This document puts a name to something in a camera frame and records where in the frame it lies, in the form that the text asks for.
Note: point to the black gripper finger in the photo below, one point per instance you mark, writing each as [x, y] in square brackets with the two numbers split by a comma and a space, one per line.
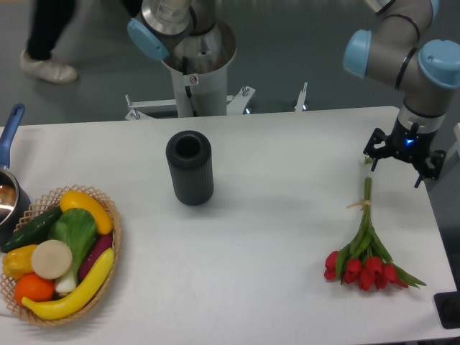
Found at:
[430, 167]
[377, 147]

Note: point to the woven wicker basket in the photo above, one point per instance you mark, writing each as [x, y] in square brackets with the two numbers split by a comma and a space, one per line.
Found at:
[46, 202]

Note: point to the orange fruit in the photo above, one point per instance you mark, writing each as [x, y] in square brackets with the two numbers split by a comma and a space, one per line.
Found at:
[35, 288]

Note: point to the person leg white shoe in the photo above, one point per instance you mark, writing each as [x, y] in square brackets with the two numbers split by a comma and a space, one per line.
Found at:
[49, 20]

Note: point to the yellow curved squash lower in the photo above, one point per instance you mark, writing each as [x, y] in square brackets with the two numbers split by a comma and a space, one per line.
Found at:
[80, 297]

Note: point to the red tulip bouquet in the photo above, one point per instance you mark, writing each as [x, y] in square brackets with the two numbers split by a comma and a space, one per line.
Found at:
[365, 260]

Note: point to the yellow bell pepper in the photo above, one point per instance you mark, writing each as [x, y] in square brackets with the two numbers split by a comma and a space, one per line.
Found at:
[18, 262]

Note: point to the blue handled saucepan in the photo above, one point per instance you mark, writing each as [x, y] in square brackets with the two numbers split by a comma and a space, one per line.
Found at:
[14, 200]

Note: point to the yellow squash upper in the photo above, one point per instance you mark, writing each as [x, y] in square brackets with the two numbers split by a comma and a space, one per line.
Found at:
[79, 199]

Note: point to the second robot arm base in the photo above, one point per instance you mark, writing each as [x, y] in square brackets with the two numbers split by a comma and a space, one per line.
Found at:
[186, 35]

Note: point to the dark green cucumber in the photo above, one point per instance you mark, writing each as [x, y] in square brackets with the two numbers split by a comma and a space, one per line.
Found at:
[33, 232]

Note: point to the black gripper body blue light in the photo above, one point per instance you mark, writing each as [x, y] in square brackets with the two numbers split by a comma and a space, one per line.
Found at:
[410, 142]

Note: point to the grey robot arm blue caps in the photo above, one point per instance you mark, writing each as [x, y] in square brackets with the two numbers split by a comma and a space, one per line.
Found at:
[428, 76]

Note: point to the green lettuce leaf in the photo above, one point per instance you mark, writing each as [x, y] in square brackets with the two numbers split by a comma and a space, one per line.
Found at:
[77, 229]

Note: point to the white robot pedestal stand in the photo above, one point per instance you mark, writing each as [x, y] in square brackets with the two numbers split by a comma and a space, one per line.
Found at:
[195, 95]

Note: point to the purple eggplant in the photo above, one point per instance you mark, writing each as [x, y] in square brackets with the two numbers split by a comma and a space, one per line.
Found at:
[101, 245]

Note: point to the black device at edge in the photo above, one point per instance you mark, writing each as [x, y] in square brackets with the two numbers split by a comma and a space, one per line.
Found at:
[447, 305]

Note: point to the beige round slice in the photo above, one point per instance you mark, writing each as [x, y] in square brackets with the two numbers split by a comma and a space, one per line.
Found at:
[51, 259]

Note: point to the dark grey ribbed vase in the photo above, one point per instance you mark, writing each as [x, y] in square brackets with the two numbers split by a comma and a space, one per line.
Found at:
[189, 158]

